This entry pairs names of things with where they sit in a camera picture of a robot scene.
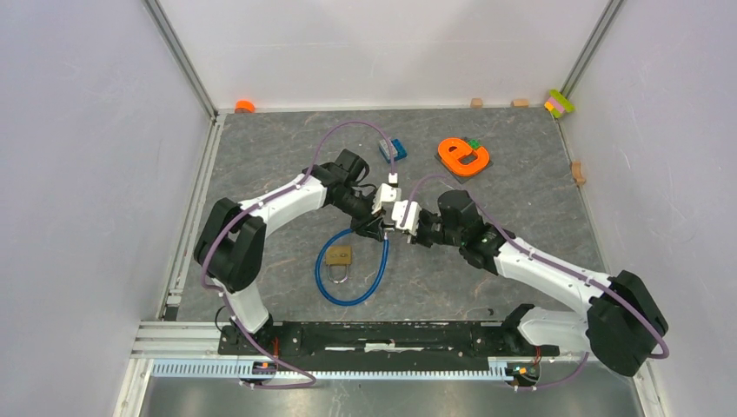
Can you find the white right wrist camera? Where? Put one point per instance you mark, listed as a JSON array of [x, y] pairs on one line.
[[405, 216]]

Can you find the brass padlock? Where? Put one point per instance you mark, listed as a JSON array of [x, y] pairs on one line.
[[338, 260]]

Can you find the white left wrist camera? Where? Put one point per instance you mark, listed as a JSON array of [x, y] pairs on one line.
[[387, 194]]

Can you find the blue cable lock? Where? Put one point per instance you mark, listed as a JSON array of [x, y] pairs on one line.
[[366, 274]]

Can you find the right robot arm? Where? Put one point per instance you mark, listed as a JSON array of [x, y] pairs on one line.
[[613, 318]]

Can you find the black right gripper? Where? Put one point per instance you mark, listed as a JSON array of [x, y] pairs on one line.
[[417, 237]]

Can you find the curved wooden block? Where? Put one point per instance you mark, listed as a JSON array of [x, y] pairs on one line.
[[578, 173]]

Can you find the blue toy brick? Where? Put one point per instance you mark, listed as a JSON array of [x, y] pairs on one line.
[[392, 151]]

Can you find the stacked coloured toy bricks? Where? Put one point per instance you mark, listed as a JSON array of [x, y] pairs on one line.
[[558, 105]]

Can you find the orange round cap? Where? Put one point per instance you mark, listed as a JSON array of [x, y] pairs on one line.
[[244, 106]]

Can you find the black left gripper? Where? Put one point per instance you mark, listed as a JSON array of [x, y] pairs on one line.
[[370, 226]]

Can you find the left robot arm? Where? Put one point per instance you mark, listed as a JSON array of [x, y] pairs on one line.
[[231, 245]]

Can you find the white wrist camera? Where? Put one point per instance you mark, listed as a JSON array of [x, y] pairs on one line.
[[387, 194], [405, 216]]

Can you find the orange letter e block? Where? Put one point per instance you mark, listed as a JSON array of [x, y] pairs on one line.
[[453, 149]]

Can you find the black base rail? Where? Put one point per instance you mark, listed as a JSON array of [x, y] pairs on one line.
[[344, 346]]

